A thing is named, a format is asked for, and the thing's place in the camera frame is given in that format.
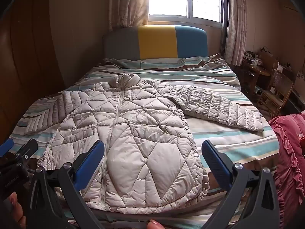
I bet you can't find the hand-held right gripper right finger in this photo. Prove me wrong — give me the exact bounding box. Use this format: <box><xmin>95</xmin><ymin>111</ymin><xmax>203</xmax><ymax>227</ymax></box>
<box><xmin>201</xmin><ymin>139</ymin><xmax>280</xmax><ymax>229</ymax></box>

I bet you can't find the pink ruffled cloth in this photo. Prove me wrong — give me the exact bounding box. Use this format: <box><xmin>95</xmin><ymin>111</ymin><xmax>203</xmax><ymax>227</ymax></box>
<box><xmin>269</xmin><ymin>111</ymin><xmax>305</xmax><ymax>229</ymax></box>

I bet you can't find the window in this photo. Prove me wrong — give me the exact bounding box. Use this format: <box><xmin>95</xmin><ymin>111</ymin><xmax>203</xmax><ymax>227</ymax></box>
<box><xmin>148</xmin><ymin>0</ymin><xmax>224</xmax><ymax>24</ymax></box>

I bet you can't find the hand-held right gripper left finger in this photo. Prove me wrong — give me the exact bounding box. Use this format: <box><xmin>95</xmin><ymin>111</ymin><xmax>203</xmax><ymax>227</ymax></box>
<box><xmin>25</xmin><ymin>139</ymin><xmax>105</xmax><ymax>229</ymax></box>

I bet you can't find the clutter of small boxes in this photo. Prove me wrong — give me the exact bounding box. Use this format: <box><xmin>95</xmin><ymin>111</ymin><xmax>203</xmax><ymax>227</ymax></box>
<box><xmin>243</xmin><ymin>50</ymin><xmax>262</xmax><ymax>66</ymax></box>

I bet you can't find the striped bed cover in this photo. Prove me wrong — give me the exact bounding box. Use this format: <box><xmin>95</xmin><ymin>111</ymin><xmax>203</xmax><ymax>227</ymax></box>
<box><xmin>12</xmin><ymin>54</ymin><xmax>280</xmax><ymax>229</ymax></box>

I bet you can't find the beige patterned curtain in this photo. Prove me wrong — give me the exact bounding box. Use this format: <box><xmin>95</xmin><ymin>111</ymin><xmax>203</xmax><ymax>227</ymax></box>
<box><xmin>108</xmin><ymin>0</ymin><xmax>153</xmax><ymax>28</ymax></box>
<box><xmin>219</xmin><ymin>0</ymin><xmax>249</xmax><ymax>66</ymax></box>

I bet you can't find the person's right hand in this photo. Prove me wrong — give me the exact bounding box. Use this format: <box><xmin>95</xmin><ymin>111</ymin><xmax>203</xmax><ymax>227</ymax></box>
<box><xmin>146</xmin><ymin>220</ymin><xmax>165</xmax><ymax>229</ymax></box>

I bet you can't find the grey yellow blue headboard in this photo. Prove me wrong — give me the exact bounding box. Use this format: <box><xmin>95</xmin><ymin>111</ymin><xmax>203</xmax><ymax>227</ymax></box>
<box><xmin>102</xmin><ymin>25</ymin><xmax>209</xmax><ymax>60</ymax></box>

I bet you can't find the person's left hand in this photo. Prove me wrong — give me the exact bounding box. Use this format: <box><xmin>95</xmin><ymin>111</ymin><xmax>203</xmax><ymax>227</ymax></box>
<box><xmin>6</xmin><ymin>192</ymin><xmax>26</xmax><ymax>229</ymax></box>

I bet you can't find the brown wooden wardrobe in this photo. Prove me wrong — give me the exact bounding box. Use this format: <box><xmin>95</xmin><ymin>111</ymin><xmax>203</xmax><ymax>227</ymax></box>
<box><xmin>0</xmin><ymin>0</ymin><xmax>66</xmax><ymax>146</ymax></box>

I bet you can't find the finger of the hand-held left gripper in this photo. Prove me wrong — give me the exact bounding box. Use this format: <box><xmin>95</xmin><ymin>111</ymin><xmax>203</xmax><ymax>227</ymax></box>
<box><xmin>0</xmin><ymin>138</ymin><xmax>14</xmax><ymax>158</ymax></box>
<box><xmin>14</xmin><ymin>138</ymin><xmax>39</xmax><ymax>160</ymax></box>

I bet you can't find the beige quilted puffer jacket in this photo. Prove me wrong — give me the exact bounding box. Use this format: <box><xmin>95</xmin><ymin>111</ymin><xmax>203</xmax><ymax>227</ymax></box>
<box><xmin>22</xmin><ymin>73</ymin><xmax>264</xmax><ymax>214</ymax></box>

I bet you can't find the round wooden table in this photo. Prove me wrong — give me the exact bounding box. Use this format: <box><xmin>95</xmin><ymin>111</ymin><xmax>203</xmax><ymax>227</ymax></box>
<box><xmin>242</xmin><ymin>64</ymin><xmax>271</xmax><ymax>89</ymax></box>

